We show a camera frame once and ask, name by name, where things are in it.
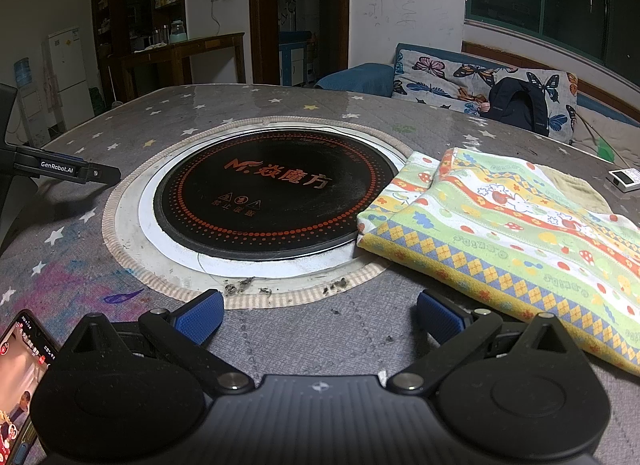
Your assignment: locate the small white device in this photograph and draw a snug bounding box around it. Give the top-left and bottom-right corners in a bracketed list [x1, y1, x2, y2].
[607, 168, 640, 193]

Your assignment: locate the black round induction cooktop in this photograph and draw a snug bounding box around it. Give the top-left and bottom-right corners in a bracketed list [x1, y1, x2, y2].
[152, 132, 407, 260]

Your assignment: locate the blue cabinet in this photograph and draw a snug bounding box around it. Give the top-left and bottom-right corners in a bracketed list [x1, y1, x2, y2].
[278, 31, 313, 86]

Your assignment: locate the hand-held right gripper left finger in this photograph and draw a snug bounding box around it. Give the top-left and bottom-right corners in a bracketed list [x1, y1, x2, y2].
[57, 289, 255, 400]

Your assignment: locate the brown wooden door frame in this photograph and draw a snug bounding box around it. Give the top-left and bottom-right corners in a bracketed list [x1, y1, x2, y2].
[248, 0, 351, 87]

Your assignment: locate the dark wooden shelf cabinet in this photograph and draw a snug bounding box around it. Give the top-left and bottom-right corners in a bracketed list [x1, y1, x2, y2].
[91, 0, 187, 96]

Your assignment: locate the dark wooden side desk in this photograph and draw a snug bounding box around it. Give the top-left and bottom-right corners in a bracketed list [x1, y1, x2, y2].
[107, 32, 247, 100]

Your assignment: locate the black backpack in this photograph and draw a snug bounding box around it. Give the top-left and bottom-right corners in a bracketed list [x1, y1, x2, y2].
[482, 77, 551, 138]

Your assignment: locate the white refrigerator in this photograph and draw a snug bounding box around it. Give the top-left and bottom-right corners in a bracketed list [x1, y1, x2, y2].
[48, 27, 82, 96]

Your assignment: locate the grey star-print tablecloth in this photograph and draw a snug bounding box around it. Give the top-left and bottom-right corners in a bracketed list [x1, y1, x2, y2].
[0, 84, 640, 465]

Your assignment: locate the broom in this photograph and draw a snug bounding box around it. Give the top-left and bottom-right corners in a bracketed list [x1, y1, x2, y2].
[106, 62, 124, 108]

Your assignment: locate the butterfly print cushion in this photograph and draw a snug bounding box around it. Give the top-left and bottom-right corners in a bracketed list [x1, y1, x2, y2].
[391, 52, 578, 138]

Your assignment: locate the blue sofa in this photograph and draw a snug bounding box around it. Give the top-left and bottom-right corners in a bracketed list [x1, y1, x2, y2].
[314, 42, 640, 166]

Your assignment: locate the smartphone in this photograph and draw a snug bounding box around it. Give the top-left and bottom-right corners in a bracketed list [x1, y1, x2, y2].
[0, 309, 63, 465]

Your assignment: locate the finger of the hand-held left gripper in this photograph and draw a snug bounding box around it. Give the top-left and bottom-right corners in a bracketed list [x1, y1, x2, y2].
[89, 161, 122, 185]

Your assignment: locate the cream cushion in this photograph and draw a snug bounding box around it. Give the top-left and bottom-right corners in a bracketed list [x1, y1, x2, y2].
[572, 107, 640, 166]

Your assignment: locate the patterned yellow-green towel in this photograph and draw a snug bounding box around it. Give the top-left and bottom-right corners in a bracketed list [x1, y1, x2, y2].
[356, 147, 640, 377]

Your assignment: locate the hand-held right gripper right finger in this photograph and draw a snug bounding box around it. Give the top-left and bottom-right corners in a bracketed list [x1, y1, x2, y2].
[386, 290, 587, 398]

